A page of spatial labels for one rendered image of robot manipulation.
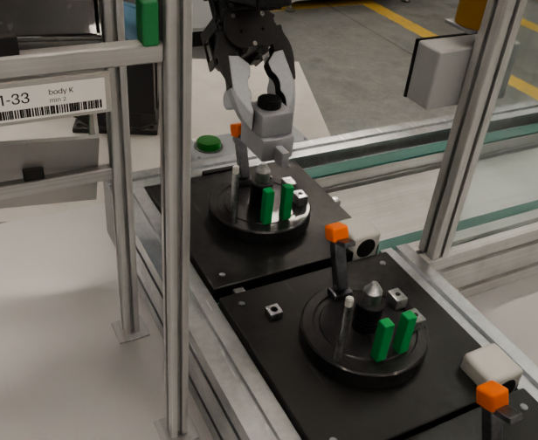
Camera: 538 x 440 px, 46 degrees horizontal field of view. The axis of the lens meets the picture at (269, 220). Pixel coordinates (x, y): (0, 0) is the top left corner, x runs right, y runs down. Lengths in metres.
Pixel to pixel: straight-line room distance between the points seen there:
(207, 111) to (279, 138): 0.63
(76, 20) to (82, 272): 0.53
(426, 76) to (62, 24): 0.42
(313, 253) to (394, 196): 0.28
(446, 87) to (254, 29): 0.24
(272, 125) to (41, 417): 0.43
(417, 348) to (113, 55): 0.43
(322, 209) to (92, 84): 0.51
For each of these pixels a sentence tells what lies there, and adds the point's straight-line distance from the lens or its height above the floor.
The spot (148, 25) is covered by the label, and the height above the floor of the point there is 1.33.
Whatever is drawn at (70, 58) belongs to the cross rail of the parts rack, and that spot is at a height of 1.31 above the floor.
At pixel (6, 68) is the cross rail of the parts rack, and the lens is 0.45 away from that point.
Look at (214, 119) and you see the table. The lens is 1.37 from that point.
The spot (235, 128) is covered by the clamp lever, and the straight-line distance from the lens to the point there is 0.88.
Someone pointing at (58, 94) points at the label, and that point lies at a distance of 0.46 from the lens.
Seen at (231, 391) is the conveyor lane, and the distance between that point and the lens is 0.67.
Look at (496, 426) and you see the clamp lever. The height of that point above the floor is 1.04.
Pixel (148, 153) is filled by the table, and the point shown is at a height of 0.86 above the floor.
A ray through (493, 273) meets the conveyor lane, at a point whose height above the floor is 0.90.
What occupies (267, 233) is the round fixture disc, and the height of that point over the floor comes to 0.99.
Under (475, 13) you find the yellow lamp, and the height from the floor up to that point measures 1.28.
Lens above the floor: 1.48
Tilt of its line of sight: 35 degrees down
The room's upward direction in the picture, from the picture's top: 6 degrees clockwise
